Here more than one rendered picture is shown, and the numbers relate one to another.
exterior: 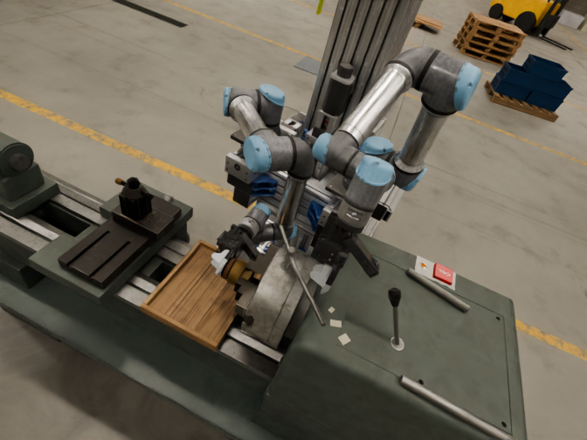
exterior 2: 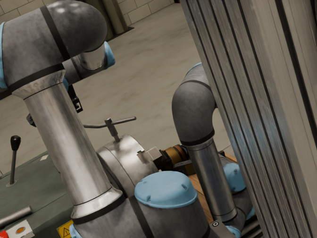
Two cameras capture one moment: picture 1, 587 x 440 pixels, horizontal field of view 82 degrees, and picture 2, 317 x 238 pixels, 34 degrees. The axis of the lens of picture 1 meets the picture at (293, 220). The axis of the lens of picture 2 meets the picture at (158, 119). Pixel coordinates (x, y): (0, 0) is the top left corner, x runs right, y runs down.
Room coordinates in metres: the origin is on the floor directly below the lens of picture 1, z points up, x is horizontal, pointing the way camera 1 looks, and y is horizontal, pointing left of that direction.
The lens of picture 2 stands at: (2.08, -0.62, 1.92)
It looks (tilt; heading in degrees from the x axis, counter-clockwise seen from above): 23 degrees down; 152
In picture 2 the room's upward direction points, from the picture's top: 22 degrees counter-clockwise
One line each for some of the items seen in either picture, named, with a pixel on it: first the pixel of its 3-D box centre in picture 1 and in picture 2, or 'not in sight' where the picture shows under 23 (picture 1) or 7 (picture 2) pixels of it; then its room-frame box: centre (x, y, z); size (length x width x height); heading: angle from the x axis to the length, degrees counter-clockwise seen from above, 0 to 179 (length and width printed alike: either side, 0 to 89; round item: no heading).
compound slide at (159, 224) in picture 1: (143, 218); not in sight; (0.82, 0.55, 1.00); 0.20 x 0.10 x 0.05; 80
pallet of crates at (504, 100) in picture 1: (531, 83); not in sight; (7.09, -3.36, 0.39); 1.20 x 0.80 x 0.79; 90
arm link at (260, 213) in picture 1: (257, 217); (229, 174); (0.93, 0.14, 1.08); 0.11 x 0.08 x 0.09; 169
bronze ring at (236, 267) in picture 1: (238, 272); (172, 159); (0.66, 0.12, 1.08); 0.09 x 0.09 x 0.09; 80
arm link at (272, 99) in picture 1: (268, 103); not in sight; (1.36, 0.26, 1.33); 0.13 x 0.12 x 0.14; 122
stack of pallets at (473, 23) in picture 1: (487, 38); not in sight; (9.83, -3.10, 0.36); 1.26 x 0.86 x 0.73; 93
